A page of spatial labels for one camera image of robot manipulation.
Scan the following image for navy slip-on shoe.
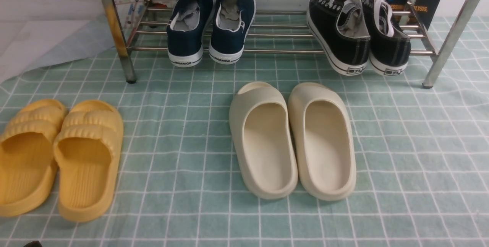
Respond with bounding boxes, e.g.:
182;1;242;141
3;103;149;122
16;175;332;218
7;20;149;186
166;0;214;68
209;0;256;65

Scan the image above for light blue paper sheet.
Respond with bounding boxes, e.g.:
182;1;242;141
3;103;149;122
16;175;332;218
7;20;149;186
0;16;115;82

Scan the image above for yellow slide sandal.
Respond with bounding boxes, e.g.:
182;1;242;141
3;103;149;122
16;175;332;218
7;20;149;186
0;99;68;217
53;99;124;222

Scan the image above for metal shoe rack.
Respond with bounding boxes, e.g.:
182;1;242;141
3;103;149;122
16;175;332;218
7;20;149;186
101;0;480;89

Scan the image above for right yellow slide sandal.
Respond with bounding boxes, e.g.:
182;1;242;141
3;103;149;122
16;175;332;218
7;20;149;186
53;99;124;222

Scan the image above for left yellow slide sandal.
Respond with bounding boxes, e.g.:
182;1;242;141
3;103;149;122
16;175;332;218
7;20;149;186
0;99;68;217

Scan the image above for left cream slide sandal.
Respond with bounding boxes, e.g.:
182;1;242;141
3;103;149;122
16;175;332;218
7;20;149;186
229;81;298;200

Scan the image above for right black canvas sneaker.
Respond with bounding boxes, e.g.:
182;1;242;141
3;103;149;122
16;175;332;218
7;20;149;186
360;0;411;76

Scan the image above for right cream slide sandal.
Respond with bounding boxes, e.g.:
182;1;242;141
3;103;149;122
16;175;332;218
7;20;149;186
287;83;356;202

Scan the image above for cream slide sandal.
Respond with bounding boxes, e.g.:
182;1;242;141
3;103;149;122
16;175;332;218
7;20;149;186
229;81;298;200
287;83;356;202

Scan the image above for black canvas sneaker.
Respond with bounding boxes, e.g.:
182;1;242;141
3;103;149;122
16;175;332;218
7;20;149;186
360;0;411;76
306;0;371;76

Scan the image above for green checkered floor cloth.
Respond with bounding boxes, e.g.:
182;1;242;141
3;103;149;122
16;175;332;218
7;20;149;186
1;16;489;247

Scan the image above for left black canvas sneaker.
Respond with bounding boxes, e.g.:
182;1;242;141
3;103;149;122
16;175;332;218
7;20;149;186
306;0;371;76

